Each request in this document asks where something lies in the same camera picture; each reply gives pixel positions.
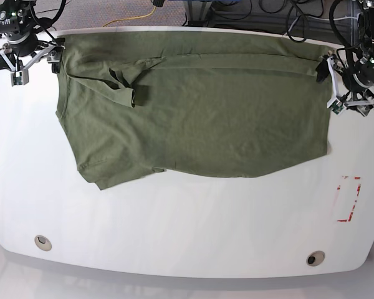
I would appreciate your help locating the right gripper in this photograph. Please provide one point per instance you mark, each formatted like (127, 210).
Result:
(51, 52)

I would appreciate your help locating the left table cable grommet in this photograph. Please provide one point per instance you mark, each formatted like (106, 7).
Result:
(43, 243)

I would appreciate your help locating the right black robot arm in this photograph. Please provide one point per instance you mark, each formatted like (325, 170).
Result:
(28, 40)

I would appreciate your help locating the green t-shirt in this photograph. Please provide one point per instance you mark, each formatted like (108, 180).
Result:
(211, 104)

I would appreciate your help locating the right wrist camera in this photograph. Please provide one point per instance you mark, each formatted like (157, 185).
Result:
(19, 78)

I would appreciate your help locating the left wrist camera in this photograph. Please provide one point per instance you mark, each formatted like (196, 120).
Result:
(336, 106)

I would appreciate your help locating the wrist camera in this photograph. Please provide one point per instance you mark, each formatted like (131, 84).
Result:
(336, 106)
(19, 78)

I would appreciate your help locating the table cable grommet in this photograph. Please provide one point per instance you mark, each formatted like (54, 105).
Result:
(315, 258)
(43, 243)

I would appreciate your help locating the red tape rectangle marking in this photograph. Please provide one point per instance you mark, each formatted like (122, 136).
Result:
(347, 195)

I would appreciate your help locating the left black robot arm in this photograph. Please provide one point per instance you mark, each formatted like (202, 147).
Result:
(351, 67)

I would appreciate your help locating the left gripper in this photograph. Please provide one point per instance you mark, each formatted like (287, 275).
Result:
(353, 89)

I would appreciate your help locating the right table cable grommet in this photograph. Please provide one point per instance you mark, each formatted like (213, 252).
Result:
(315, 258)

